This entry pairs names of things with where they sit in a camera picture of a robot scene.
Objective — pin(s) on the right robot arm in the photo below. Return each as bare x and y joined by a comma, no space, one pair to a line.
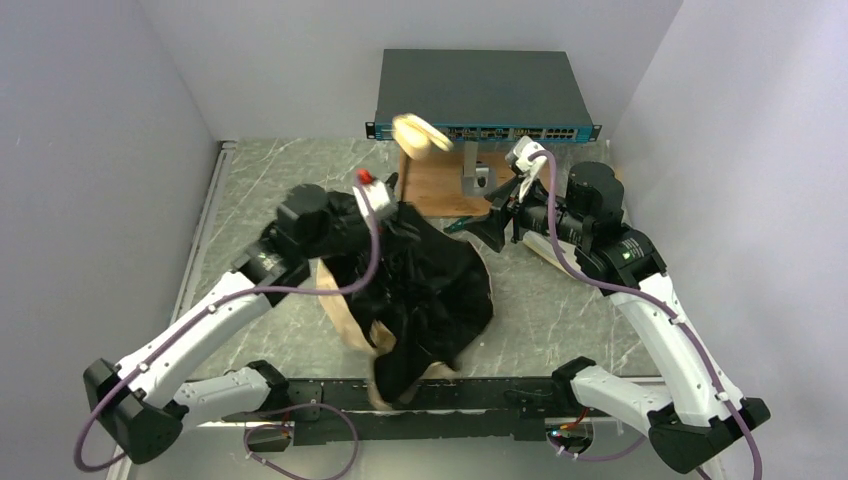
700,413

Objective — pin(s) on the black pliers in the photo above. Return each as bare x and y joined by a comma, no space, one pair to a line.
391,182

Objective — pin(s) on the beige umbrella case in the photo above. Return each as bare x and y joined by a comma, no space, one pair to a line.
542,247

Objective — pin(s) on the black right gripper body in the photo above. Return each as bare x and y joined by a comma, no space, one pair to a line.
506,213

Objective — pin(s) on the wooden board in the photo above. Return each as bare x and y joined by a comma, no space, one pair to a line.
434,187

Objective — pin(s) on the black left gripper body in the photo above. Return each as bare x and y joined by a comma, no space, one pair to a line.
395,220

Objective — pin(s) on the green handled screwdriver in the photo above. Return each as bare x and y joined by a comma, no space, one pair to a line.
457,226

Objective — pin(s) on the grey metal stand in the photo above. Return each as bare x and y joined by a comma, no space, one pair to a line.
477,178

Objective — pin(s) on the beige folding umbrella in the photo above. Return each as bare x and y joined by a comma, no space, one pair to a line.
429,300

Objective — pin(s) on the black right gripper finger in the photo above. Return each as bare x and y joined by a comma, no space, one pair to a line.
506,194
490,229

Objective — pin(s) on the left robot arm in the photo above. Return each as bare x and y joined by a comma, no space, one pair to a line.
149,398

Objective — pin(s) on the white aluminium table rail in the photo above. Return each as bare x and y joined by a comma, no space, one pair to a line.
203,230

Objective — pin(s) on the aluminium front frame rail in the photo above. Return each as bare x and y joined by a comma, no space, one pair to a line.
144,432

